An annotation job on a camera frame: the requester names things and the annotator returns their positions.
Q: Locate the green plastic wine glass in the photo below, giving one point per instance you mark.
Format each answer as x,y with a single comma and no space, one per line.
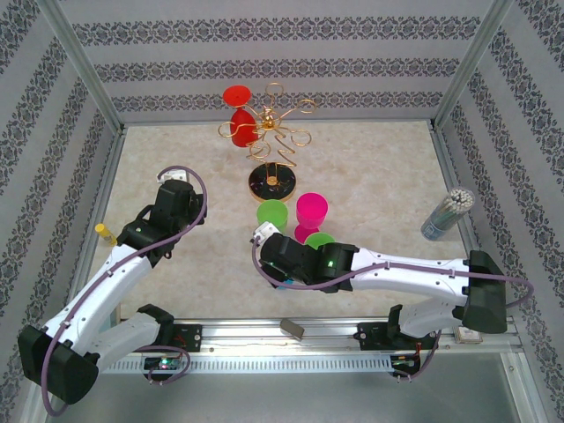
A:
319,241
272,213

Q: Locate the pink plastic wine glass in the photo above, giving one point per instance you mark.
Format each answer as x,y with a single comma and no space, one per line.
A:
310,211

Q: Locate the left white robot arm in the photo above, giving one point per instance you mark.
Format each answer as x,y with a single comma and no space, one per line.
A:
101,295

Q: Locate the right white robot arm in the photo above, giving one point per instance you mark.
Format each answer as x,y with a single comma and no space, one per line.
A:
418,277

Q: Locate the red plastic wine glass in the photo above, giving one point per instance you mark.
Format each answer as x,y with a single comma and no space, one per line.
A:
243,130

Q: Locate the small grey block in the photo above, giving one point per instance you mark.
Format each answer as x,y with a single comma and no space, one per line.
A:
291,329

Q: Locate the small circuit board with LED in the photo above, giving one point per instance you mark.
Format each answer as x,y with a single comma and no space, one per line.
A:
165,364
403,363

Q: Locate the clear tube of sticks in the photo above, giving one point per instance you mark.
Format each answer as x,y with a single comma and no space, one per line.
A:
447,216

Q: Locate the small flat box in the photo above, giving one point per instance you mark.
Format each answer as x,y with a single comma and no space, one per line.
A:
468,337

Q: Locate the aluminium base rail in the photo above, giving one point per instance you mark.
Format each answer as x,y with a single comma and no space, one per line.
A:
326,341

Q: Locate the grey metal frame post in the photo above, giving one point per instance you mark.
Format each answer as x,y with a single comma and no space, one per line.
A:
470,66
84,66

